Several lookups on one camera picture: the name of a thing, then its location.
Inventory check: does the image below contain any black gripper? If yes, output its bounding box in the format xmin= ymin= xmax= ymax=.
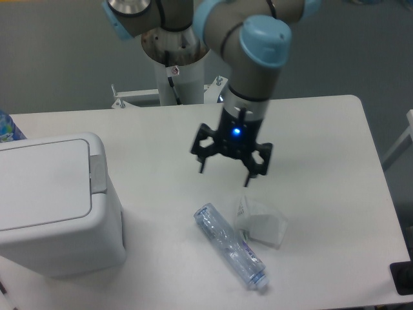
xmin=190 ymin=108 xmax=273 ymax=187

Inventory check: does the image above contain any white push-lid trash can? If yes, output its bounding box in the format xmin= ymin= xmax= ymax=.
xmin=1 ymin=132 xmax=126 ymax=277

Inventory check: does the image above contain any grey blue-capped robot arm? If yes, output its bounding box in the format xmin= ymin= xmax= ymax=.
xmin=102 ymin=1 xmax=321 ymax=178

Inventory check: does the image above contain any crumpled white paper wrapper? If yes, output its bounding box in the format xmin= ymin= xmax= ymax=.
xmin=234 ymin=196 xmax=288 ymax=249

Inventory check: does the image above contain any clear empty plastic bottle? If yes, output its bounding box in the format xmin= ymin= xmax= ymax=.
xmin=194 ymin=203 xmax=269 ymax=291

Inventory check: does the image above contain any white furniture leg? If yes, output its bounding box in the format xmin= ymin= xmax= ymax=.
xmin=381 ymin=109 xmax=412 ymax=171

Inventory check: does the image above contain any black device at table edge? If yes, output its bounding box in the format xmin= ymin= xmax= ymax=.
xmin=390 ymin=261 xmax=412 ymax=296

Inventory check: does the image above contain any blue labelled bottle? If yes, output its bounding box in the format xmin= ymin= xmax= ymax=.
xmin=0 ymin=110 xmax=26 ymax=143

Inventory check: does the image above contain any white pedestal base frame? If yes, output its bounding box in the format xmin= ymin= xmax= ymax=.
xmin=110 ymin=75 xmax=230 ymax=110

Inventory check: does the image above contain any black cable on pedestal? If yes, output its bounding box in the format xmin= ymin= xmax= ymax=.
xmin=164 ymin=50 xmax=182 ymax=106

